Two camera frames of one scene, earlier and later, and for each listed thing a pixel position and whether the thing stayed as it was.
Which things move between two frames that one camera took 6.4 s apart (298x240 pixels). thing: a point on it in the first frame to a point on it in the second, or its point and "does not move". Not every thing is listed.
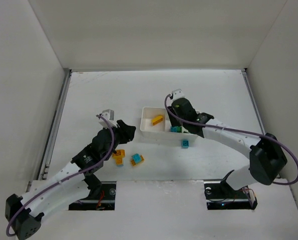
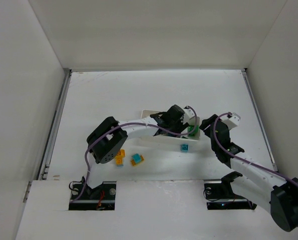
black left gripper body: [121, 129] to [185, 125]
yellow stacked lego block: [120, 153] does not move
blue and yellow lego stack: [136, 158] does not move
